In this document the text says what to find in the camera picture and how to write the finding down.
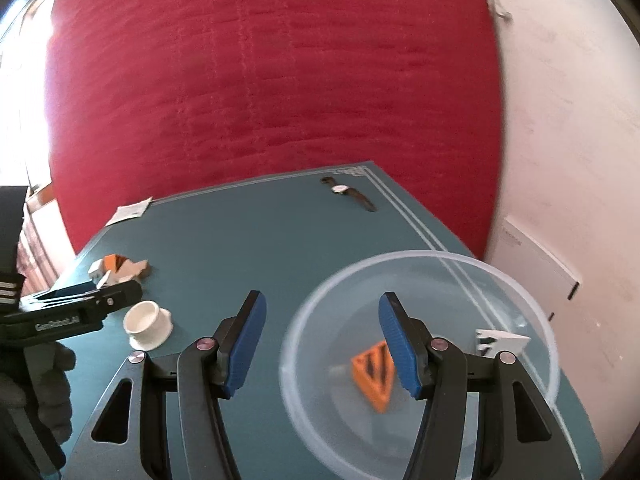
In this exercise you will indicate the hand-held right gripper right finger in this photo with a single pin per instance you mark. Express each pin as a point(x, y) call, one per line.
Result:
point(396, 345)

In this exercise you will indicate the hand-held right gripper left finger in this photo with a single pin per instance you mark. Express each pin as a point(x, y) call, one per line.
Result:
point(245, 345)

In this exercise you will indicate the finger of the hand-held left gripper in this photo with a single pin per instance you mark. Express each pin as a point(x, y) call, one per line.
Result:
point(65, 294)
point(120, 297)

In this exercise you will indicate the white charger plug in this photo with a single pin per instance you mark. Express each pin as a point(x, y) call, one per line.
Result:
point(99, 272)

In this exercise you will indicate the brown wooden block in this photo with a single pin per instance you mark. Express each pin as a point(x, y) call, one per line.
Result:
point(136, 269)

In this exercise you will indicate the orange striped wedge block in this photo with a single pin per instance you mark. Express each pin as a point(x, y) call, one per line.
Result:
point(116, 262)
point(367, 370)

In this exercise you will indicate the white striped wedge block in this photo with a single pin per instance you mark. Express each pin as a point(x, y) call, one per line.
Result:
point(502, 342)

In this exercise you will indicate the clear plastic bowl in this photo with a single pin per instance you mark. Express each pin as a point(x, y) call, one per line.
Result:
point(500, 285)

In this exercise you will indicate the person's left hand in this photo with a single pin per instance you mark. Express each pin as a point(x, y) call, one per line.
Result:
point(47, 390)

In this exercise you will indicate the white round cup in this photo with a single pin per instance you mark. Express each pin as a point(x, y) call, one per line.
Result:
point(150, 327)

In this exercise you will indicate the sheer patterned curtain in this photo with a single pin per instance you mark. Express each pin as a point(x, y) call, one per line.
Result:
point(42, 245)

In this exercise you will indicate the white paper packet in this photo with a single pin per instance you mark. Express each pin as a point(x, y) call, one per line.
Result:
point(129, 211)

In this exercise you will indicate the bright window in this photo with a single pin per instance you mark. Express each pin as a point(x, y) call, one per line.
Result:
point(22, 120)

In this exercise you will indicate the red quilted blanket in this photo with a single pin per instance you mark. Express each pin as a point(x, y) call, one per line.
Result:
point(275, 70)

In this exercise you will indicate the white wall panel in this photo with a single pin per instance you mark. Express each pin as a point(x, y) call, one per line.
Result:
point(542, 260)

